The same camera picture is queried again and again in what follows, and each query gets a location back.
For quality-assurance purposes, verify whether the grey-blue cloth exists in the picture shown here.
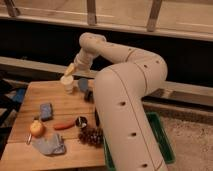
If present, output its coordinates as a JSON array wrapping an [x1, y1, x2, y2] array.
[[32, 133, 66, 156]]

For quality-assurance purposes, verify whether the blue-grey plastic cup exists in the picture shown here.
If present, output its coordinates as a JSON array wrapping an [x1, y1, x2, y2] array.
[[78, 78, 89, 93]]

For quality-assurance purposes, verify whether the blue sponge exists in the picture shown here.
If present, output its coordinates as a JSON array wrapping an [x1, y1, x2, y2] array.
[[40, 103, 53, 121]]

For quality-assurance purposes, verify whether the black-handled knife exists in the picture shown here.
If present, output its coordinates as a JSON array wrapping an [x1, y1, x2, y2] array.
[[94, 109, 100, 127]]

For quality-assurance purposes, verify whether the small dark object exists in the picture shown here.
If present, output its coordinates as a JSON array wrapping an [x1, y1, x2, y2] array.
[[84, 91, 94, 102]]

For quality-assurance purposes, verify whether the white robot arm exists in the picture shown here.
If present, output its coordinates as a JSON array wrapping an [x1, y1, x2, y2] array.
[[74, 33, 168, 171]]

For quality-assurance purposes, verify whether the silver spoon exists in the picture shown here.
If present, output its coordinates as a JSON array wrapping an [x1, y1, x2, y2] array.
[[26, 133, 32, 145]]

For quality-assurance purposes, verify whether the white plastic cup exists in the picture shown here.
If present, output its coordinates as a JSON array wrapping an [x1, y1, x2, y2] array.
[[60, 75, 74, 93]]

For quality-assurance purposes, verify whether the dark grape bunch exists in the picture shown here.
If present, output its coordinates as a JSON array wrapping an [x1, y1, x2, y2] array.
[[78, 127, 103, 147]]

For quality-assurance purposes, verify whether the green plastic tray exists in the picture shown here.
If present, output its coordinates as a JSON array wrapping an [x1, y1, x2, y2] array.
[[103, 112, 175, 171]]

